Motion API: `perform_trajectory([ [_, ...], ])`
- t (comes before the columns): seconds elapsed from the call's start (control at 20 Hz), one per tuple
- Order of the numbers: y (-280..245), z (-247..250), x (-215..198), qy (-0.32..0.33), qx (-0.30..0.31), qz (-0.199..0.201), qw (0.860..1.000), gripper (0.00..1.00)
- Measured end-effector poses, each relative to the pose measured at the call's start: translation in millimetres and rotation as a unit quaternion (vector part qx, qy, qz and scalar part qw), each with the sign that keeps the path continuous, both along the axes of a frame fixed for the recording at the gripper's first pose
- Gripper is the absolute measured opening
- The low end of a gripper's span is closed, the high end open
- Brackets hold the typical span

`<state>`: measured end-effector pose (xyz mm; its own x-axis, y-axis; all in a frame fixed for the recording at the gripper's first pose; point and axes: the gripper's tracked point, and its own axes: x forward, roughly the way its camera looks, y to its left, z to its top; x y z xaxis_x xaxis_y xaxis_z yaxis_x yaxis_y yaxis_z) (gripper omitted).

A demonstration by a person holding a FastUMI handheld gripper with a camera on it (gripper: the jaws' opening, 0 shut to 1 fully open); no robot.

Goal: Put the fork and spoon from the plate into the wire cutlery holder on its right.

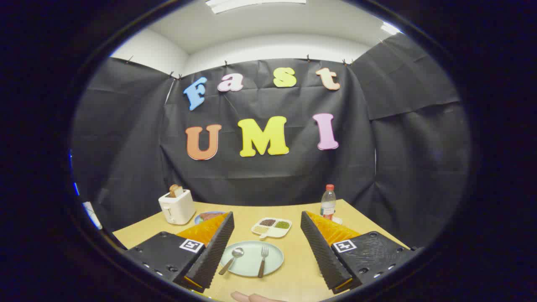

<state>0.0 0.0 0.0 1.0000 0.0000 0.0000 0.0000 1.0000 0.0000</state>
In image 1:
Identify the white toaster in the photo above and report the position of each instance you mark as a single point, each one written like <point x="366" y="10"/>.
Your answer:
<point x="178" y="207"/>

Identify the brown meat slice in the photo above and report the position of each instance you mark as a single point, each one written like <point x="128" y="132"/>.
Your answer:
<point x="211" y="216"/>

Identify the pile of green beans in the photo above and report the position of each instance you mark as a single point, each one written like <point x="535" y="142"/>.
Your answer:
<point x="282" y="225"/>

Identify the pile of yellow beans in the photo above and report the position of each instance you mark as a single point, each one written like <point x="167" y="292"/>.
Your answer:
<point x="260" y="229"/>

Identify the white divided tray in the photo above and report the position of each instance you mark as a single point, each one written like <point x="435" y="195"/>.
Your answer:
<point x="272" y="232"/>

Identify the toasted bread slice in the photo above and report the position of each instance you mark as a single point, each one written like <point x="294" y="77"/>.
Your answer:
<point x="175" y="191"/>

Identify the blue plate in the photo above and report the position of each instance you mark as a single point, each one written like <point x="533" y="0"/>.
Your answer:
<point x="198" y="219"/>

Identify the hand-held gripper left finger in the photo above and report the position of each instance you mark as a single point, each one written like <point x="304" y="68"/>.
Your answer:
<point x="214" y="251"/>

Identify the white square coaster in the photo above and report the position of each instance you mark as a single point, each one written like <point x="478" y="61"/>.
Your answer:
<point x="338" y="220"/>

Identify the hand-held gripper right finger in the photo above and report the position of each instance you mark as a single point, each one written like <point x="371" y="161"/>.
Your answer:
<point x="321" y="251"/>

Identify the pile of brown beans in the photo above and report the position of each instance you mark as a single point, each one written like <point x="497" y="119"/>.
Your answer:
<point x="267" y="222"/>

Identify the light green plate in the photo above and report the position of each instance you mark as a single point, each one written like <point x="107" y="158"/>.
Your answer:
<point x="251" y="264"/>

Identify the black backdrop cloth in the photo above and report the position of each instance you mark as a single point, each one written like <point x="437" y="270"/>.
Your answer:
<point x="272" y="180"/>

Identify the long ceiling light panel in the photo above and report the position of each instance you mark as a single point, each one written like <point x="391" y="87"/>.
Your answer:
<point x="251" y="5"/>

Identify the small ceiling light panel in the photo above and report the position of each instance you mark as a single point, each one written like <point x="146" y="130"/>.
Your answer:
<point x="390" y="28"/>

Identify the clear red capped water bottle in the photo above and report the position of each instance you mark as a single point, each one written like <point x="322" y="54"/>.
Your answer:
<point x="328" y="205"/>

